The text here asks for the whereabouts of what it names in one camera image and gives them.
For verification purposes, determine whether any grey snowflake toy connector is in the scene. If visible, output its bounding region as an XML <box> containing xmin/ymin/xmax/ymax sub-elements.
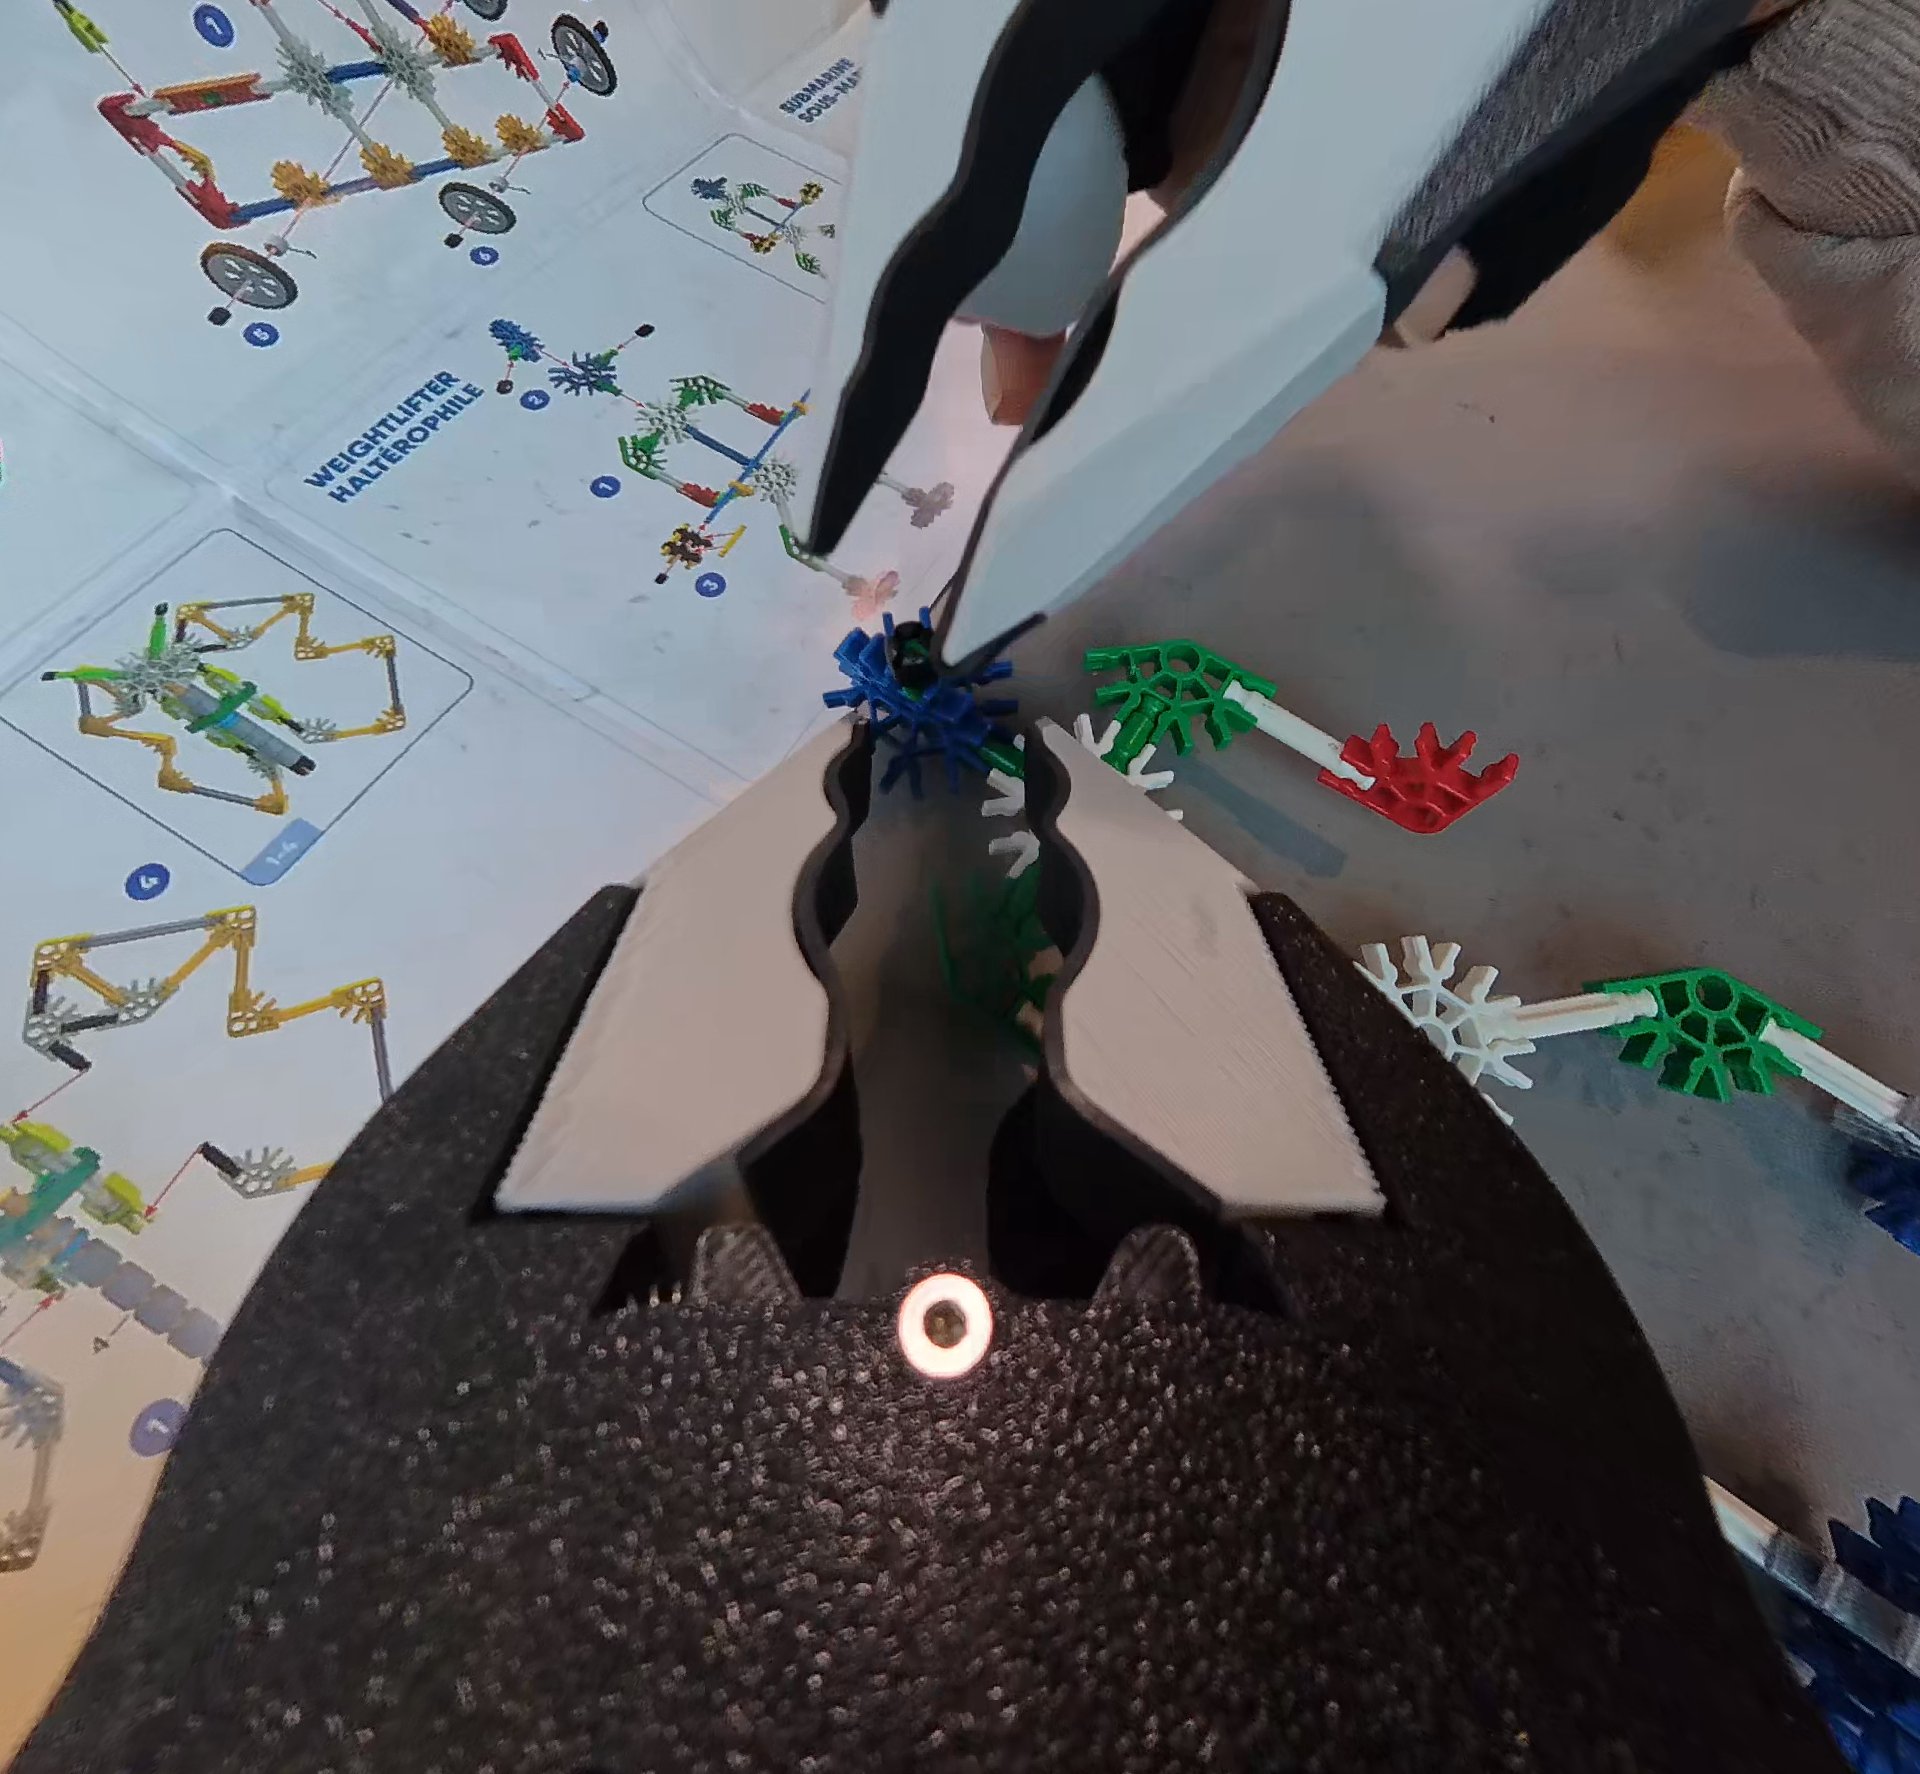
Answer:
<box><xmin>1756</xmin><ymin>1531</ymin><xmax>1848</xmax><ymax>1622</ymax></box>

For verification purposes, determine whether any construction toy figure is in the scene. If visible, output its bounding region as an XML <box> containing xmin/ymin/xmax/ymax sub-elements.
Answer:
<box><xmin>828</xmin><ymin>622</ymin><xmax>1920</xmax><ymax>1594</ymax></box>

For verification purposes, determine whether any person's right hand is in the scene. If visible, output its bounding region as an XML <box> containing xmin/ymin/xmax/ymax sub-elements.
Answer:
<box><xmin>982</xmin><ymin>0</ymin><xmax>1278</xmax><ymax>426</ymax></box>

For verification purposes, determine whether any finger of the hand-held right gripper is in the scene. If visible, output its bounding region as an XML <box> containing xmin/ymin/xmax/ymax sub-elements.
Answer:
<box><xmin>934</xmin><ymin>0</ymin><xmax>1662</xmax><ymax>673</ymax></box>
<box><xmin>803</xmin><ymin>0</ymin><xmax>1218</xmax><ymax>553</ymax></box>

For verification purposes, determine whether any red toy connector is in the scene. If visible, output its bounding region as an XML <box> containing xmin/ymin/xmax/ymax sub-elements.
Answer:
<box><xmin>1316</xmin><ymin>719</ymin><xmax>1520</xmax><ymax>833</ymax></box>

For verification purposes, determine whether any person's right forearm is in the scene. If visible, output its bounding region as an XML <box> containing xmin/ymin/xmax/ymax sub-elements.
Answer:
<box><xmin>1687</xmin><ymin>0</ymin><xmax>1920</xmax><ymax>447</ymax></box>

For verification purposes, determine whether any grey desk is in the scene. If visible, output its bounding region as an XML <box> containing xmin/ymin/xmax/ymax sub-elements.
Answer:
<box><xmin>718</xmin><ymin>199</ymin><xmax>1920</xmax><ymax>1730</ymax></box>

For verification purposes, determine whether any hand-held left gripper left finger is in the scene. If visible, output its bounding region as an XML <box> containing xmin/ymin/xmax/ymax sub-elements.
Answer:
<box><xmin>494</xmin><ymin>719</ymin><xmax>876</xmax><ymax>1299</ymax></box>

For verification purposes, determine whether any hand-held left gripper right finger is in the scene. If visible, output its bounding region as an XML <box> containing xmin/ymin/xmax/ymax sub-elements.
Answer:
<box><xmin>985</xmin><ymin>719</ymin><xmax>1387</xmax><ymax>1299</ymax></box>

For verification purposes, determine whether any folded instruction sheet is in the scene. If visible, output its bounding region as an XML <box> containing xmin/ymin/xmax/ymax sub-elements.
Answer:
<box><xmin>0</xmin><ymin>0</ymin><xmax>1000</xmax><ymax>1581</ymax></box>

